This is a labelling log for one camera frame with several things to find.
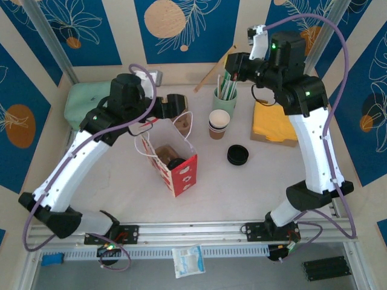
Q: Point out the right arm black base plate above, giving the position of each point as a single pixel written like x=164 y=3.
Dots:
x=254 y=231

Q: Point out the yellow paper napkins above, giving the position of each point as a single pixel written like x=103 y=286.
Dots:
x=269 y=124

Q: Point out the aluminium frame post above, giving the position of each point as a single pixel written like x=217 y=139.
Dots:
x=51 y=39
x=325 y=30

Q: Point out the green wrapped straw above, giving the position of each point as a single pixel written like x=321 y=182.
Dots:
x=227 y=86
x=235 y=89

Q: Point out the paper cup stack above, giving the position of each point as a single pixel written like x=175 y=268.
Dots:
x=219 y=118

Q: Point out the white wrapped straw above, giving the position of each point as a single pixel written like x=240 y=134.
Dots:
x=219 y=86

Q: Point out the black ribbed block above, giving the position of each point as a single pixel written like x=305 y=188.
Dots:
x=326 y=269

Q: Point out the red white paper bag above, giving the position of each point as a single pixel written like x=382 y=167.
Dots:
x=184 y=178

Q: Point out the mint green zip pouch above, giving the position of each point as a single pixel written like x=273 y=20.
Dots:
x=84 y=96

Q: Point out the white blue wipe packet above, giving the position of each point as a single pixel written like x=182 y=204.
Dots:
x=188 y=261

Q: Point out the wooden stir stick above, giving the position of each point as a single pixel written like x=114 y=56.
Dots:
x=211 y=74

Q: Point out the mint green holder cup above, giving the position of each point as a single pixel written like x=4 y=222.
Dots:
x=223 y=105

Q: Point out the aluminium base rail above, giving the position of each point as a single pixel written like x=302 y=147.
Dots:
x=196 y=231

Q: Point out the black lid stack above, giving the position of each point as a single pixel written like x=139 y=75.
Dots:
x=238 y=155

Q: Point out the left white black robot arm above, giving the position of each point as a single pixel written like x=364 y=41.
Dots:
x=69 y=169

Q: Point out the cardboard napkin box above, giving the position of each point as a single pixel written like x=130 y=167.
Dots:
x=266 y=142

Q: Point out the blue tape piece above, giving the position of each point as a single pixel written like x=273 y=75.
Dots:
x=52 y=259

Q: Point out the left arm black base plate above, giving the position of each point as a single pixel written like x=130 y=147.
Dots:
x=131 y=234

